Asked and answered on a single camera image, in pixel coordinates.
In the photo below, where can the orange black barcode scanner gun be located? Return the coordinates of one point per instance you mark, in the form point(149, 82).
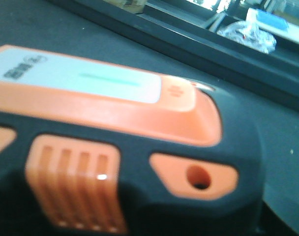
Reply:
point(89, 148)

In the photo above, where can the crumpled clear plastic bag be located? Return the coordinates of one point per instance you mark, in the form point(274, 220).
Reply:
point(248, 33)

